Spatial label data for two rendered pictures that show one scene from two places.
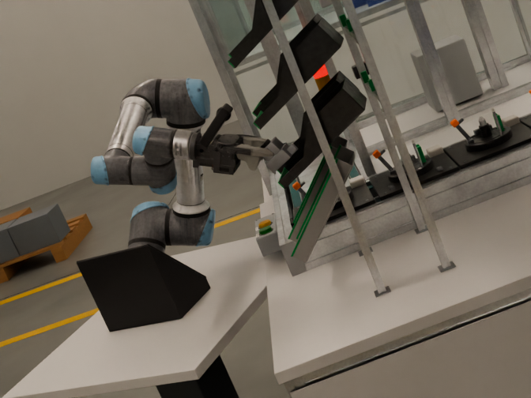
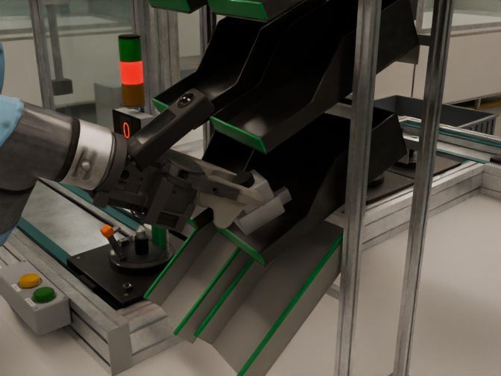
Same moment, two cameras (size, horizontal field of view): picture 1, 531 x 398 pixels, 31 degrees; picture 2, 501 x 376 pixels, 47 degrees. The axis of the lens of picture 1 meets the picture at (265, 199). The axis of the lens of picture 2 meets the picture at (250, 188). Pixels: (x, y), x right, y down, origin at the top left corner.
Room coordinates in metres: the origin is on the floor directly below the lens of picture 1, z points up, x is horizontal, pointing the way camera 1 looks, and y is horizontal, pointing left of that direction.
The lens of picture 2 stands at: (1.82, 0.46, 1.58)
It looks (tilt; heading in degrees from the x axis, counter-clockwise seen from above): 22 degrees down; 314
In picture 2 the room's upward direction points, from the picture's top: straight up
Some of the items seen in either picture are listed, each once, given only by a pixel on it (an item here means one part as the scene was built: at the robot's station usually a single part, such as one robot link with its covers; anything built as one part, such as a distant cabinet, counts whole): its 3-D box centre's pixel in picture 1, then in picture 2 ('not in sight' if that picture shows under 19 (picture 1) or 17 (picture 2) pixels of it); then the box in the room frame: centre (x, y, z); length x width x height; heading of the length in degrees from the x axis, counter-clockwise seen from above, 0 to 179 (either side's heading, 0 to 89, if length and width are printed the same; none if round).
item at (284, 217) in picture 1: (286, 215); (26, 259); (3.05, -0.04, 0.91); 0.89 x 0.06 x 0.11; 176
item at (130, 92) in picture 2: (325, 83); (133, 93); (2.94, -0.31, 1.29); 0.05 x 0.05 x 0.05
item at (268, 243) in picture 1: (269, 234); (31, 295); (2.86, 0.03, 0.93); 0.21 x 0.07 x 0.06; 176
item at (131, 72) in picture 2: (318, 68); (131, 71); (2.94, -0.31, 1.34); 0.05 x 0.05 x 0.05
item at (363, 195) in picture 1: (333, 207); (142, 263); (2.76, -0.18, 0.96); 0.24 x 0.24 x 0.02; 86
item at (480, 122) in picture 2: not in sight; (419, 131); (3.24, -2.27, 0.73); 0.62 x 0.42 x 0.23; 176
